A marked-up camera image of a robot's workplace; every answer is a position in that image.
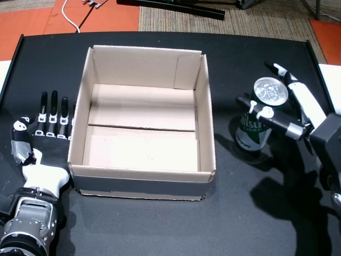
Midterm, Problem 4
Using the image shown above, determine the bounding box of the beige woven carpet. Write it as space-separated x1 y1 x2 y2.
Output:
139 0 327 63

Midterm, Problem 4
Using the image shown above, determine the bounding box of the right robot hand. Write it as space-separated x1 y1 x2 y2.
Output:
236 61 328 141

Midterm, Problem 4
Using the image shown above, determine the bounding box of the black stand foot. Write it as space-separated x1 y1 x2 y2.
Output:
237 0 270 10

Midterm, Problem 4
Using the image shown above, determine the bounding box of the left robot hand taped thumb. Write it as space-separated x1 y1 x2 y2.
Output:
10 90 78 198

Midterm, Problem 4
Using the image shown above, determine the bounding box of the open cardboard box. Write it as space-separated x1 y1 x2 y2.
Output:
67 44 216 202

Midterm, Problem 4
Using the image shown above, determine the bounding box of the grey metal bracket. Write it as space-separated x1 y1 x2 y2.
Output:
82 0 109 9

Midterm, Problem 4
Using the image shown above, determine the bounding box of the green soda can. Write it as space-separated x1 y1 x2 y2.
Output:
235 77 290 152

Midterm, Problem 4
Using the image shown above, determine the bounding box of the white cable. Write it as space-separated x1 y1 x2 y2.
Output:
61 0 82 34

